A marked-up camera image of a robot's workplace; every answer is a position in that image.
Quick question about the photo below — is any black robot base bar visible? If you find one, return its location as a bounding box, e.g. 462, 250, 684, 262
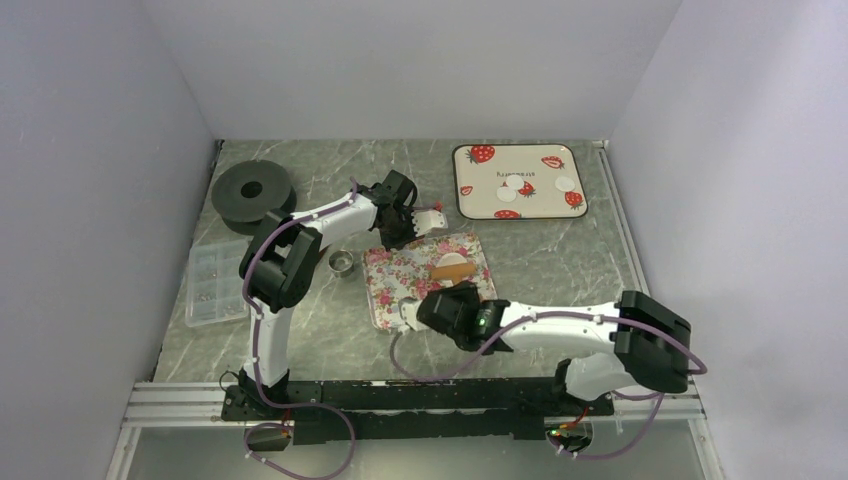
221, 377, 614, 445

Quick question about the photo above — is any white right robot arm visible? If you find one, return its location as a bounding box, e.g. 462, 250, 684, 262
403, 281, 695, 415

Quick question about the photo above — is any aluminium frame rail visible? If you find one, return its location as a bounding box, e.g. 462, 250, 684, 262
122, 382, 225, 428

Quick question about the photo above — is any round white wrapper right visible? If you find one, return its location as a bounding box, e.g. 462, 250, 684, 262
555, 176, 577, 192

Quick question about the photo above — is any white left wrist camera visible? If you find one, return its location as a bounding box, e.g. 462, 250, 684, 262
412, 202, 448, 238

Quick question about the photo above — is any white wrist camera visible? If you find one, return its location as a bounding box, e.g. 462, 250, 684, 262
399, 297, 429, 332
412, 202, 448, 238

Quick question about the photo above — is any black filament spool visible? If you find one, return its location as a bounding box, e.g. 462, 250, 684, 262
211, 160, 297, 236

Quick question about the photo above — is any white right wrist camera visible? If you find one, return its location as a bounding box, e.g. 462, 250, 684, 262
399, 297, 429, 332

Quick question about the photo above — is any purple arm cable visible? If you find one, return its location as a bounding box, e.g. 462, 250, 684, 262
241, 176, 359, 480
388, 309, 708, 463

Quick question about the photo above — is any strawberry print tray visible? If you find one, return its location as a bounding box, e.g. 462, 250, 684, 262
452, 143, 588, 220

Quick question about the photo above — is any round white wrapper middle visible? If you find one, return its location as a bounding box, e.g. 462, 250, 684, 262
503, 175, 525, 190

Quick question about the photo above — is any wooden rolling pin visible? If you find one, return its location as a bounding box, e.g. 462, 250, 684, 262
430, 262, 477, 285

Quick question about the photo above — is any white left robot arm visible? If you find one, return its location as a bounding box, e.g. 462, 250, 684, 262
238, 170, 421, 420

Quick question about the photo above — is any round white wrapper left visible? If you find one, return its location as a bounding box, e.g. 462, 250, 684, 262
496, 186, 517, 203

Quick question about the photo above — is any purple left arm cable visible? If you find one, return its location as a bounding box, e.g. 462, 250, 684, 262
241, 176, 359, 480

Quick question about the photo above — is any floral print tray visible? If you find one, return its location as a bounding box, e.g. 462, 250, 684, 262
362, 232, 497, 331

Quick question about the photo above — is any round white wrapper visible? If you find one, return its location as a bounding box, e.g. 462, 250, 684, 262
496, 186, 517, 203
503, 175, 525, 190
555, 176, 577, 192

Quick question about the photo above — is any clear plastic parts box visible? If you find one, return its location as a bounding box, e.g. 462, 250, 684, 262
185, 239, 248, 328

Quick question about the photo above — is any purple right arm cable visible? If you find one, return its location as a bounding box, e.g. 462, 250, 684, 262
388, 309, 708, 463

